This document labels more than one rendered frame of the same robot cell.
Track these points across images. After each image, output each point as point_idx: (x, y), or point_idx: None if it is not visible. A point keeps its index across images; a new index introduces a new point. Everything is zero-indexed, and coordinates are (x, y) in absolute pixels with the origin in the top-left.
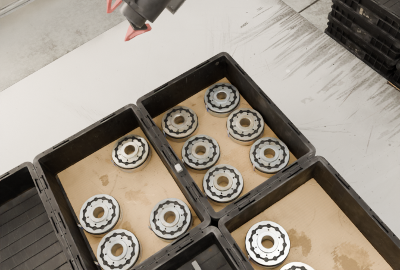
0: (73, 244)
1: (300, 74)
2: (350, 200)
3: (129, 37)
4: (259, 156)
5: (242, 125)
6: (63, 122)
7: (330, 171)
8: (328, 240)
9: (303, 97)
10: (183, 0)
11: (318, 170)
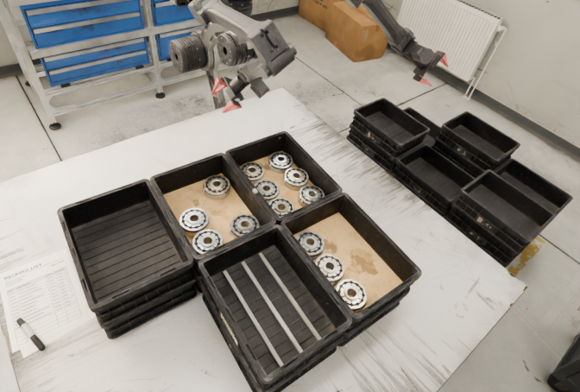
0: (180, 228)
1: (330, 161)
2: (362, 218)
3: (226, 110)
4: (305, 195)
5: None
6: (155, 172)
7: (350, 201)
8: (347, 246)
9: (330, 174)
10: (267, 89)
11: (343, 204)
